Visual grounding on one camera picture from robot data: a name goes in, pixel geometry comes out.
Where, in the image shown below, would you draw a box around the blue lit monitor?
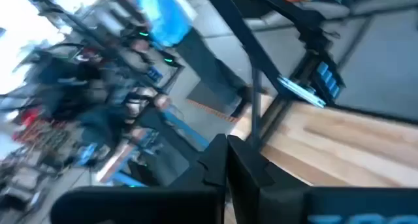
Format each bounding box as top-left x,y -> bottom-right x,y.
135,0 -> 197,48

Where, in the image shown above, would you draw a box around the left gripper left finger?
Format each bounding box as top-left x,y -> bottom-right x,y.
169,133 -> 228,189

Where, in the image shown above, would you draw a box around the silver metal bracket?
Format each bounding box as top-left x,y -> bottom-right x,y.
276,76 -> 327,108

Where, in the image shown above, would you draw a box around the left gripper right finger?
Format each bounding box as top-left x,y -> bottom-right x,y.
227,135 -> 311,224

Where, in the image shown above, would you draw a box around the red storage bin rack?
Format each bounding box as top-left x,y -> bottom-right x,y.
11,104 -> 71,150

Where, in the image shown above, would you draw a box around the black aluminium rig frame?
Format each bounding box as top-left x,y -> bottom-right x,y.
201,0 -> 418,150

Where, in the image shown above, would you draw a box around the black floor mat orange stripes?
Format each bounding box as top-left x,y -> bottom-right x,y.
185,80 -> 249,124

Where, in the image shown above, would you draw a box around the black controller box blue lights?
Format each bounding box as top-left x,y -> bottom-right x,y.
305,52 -> 346,103

